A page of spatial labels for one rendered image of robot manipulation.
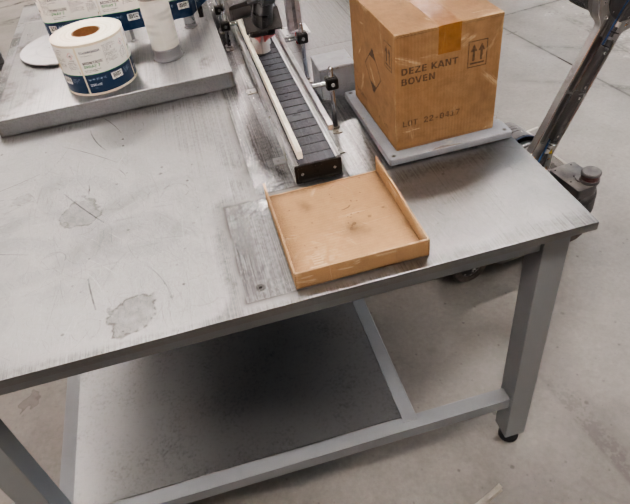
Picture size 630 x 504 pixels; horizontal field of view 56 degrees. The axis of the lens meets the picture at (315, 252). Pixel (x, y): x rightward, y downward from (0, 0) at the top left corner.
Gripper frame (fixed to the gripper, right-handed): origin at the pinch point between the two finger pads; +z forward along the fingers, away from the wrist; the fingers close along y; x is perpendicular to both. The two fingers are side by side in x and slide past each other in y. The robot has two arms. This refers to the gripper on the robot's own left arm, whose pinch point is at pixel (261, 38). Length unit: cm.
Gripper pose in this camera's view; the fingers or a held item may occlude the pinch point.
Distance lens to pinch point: 182.1
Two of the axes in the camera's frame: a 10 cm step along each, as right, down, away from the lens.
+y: -9.6, 2.3, -1.5
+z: -1.0, 2.3, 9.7
